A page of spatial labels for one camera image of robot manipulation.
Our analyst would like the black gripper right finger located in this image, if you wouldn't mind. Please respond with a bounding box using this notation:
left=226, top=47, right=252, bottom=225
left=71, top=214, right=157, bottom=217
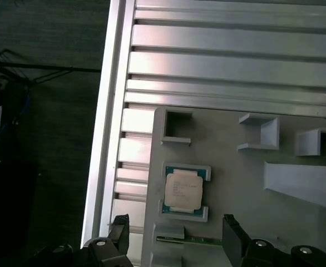
left=223, top=213, right=326, bottom=267

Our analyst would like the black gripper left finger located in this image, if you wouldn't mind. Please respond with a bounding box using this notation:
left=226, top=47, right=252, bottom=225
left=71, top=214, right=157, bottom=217
left=37, top=213, right=133, bottom=267

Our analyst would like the silver CPU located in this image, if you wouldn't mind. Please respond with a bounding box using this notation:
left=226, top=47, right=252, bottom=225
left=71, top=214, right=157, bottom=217
left=164, top=166, right=204, bottom=215

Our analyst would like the green RAM stick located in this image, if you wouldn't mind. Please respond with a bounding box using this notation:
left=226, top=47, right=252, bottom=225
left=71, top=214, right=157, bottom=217
left=156, top=235, right=225, bottom=243

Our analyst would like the grey parts rack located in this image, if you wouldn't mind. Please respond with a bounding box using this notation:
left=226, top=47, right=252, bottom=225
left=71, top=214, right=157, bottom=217
left=140, top=107, right=326, bottom=267

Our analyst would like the black metal stand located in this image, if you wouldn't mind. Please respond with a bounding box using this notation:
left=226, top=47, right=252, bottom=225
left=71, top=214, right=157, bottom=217
left=0, top=48, right=102, bottom=87

